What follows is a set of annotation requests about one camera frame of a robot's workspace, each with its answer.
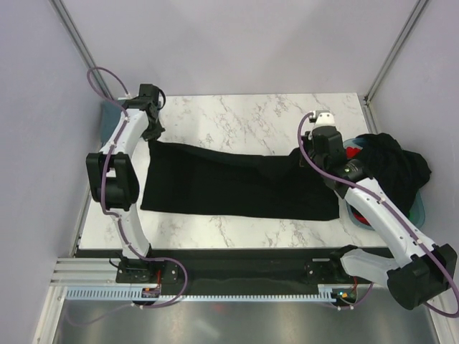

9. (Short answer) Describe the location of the black t shirt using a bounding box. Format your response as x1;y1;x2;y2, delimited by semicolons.
141;141;339;221

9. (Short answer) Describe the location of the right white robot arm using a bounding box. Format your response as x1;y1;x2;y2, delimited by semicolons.
297;125;458;310

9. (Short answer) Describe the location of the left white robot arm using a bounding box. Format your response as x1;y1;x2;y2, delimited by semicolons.
86;84;165;282

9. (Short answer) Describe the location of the red garment in basket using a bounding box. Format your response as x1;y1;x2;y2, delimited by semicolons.
346;147;362;160

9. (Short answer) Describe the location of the folded blue-grey t shirt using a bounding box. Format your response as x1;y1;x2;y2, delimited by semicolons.
100;100;121;145

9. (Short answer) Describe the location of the pile of black garments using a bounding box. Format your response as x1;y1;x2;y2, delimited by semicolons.
354;133;431;216

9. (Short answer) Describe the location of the blue plastic laundry basket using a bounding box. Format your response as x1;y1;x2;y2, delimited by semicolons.
340;138;428;230

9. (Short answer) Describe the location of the right aluminium corner post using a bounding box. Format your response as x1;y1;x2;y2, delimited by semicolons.
364;0;431;103

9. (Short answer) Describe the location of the aluminium corner post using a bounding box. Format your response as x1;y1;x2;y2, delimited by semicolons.
364;0;431;103
49;0;113;99

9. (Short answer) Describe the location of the left aluminium corner post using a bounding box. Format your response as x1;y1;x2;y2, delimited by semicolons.
49;0;113;99

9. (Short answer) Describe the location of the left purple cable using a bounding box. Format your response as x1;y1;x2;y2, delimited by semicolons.
87;66;189;325

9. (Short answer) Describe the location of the aluminium frame rail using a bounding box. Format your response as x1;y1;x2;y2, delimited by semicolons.
49;256;444;287

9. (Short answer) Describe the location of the white slotted cable duct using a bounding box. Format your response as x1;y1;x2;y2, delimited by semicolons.
65;285;356;303

